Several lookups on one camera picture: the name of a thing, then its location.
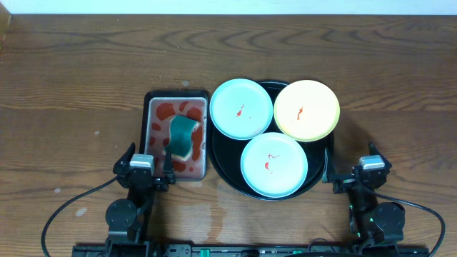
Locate green yellow sponge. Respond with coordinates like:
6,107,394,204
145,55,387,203
164,116,200,161

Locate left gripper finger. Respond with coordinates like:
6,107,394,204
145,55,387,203
163,149,176,184
119,142,136,167

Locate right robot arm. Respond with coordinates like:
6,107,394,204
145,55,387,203
322,143,406,246

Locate rectangular black water tray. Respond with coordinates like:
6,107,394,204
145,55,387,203
139,90,209,181

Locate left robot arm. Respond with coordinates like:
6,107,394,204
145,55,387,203
106,143,176,243

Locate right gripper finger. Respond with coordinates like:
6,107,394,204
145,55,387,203
368,142,388,165
322,148,336,183

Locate light blue plate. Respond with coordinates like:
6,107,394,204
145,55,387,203
210,79,273,140
240,132,308,198

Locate light blue plate bottom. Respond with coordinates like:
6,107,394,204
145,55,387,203
240,132,308,198

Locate light blue plate top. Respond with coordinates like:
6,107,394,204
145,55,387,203
210,79,273,140

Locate yellow plate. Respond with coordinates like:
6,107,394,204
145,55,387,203
273,80,340,142

